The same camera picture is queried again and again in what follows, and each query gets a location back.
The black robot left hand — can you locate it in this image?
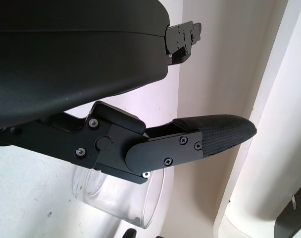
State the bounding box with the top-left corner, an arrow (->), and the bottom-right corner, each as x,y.
0,0 -> 258,185

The clear plastic cup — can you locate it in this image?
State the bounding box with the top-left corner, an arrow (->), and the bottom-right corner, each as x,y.
71,165 -> 166,229

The black angular object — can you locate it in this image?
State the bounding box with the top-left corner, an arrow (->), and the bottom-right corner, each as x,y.
273,197 -> 301,238

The white round post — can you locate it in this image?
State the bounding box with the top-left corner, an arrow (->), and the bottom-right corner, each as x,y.
213,0 -> 301,238

